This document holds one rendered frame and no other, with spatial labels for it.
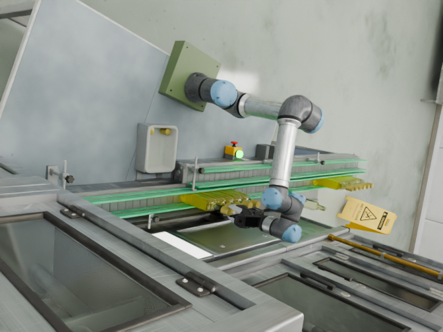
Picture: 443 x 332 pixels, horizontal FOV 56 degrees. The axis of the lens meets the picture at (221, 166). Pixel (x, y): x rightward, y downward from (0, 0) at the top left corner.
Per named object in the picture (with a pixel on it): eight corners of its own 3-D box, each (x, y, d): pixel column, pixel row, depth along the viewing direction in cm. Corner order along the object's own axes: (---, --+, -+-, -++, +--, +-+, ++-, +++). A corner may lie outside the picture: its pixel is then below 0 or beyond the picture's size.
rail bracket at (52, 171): (37, 194, 166) (62, 209, 150) (39, 152, 163) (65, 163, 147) (49, 193, 169) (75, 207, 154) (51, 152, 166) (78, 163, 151)
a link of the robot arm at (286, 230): (305, 226, 167) (298, 246, 167) (283, 218, 175) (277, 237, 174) (295, 222, 162) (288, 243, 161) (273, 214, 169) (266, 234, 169)
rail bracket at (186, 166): (180, 187, 205) (198, 193, 196) (184, 153, 202) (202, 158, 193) (186, 187, 207) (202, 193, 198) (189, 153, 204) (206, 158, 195)
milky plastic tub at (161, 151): (134, 169, 199) (145, 173, 193) (138, 122, 196) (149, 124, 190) (163, 168, 212) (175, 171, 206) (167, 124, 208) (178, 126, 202)
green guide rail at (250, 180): (188, 184, 208) (199, 188, 202) (188, 182, 207) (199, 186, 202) (356, 168, 332) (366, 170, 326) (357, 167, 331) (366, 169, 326)
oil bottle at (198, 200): (179, 201, 206) (209, 213, 192) (180, 190, 205) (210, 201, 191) (188, 199, 210) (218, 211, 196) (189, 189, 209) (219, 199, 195)
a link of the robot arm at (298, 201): (296, 192, 161) (287, 219, 160) (310, 198, 169) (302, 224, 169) (280, 187, 167) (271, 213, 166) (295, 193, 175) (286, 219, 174)
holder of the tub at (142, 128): (133, 180, 201) (142, 184, 195) (138, 122, 196) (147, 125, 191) (162, 178, 213) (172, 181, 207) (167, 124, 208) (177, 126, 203)
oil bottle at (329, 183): (312, 184, 290) (350, 193, 271) (314, 176, 289) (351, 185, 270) (317, 183, 294) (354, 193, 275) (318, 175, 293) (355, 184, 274)
